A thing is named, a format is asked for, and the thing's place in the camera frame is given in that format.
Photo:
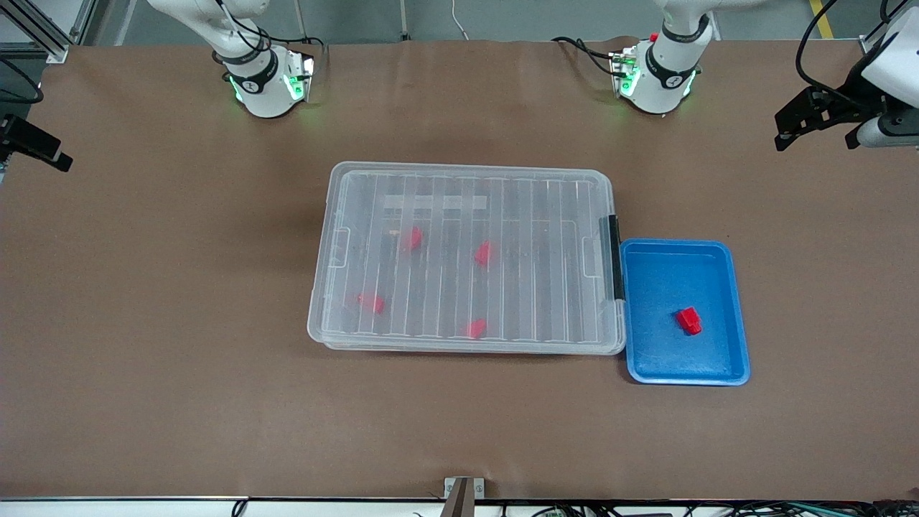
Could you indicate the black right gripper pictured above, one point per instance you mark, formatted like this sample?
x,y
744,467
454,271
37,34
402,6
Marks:
x,y
25,138

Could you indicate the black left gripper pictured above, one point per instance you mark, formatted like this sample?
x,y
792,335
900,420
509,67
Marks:
x,y
844,105

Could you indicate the red block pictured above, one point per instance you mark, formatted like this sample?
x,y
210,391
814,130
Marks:
x,y
413,238
371,303
689,320
484,253
475,328

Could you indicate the clear plastic box lid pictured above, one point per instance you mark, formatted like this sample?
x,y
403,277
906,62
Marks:
x,y
467,215

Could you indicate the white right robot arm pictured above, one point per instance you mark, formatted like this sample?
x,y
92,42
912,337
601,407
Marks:
x,y
264,90

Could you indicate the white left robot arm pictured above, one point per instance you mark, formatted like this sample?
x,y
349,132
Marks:
x,y
659,82

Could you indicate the clear plastic storage box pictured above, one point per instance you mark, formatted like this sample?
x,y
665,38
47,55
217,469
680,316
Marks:
x,y
617,337

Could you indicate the blue plastic tray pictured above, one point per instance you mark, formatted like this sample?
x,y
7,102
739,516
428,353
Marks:
x,y
668,280

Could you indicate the brown table cover sheet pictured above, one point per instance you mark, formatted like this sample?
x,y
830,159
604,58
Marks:
x,y
179,323

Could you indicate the aluminium frame profile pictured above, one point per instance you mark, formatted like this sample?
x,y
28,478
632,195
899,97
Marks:
x,y
43,29

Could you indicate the metal table edge bracket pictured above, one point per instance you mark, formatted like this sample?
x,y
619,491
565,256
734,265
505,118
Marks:
x,y
463,492

